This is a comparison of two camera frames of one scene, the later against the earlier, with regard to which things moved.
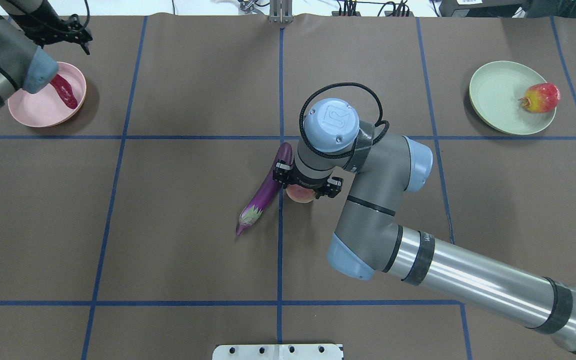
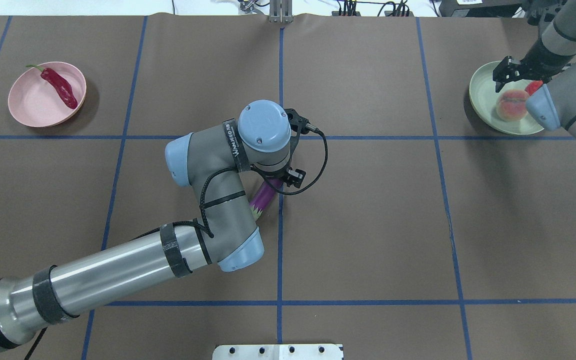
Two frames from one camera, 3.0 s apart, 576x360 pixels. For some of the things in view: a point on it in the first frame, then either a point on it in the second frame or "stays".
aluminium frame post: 281,11 stays
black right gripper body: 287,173 → 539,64
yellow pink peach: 300,194 → 511,105
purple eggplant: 284,153 stays
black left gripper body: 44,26 → 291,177
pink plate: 47,108 stays
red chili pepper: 65,91 stays
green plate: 495,90 stays
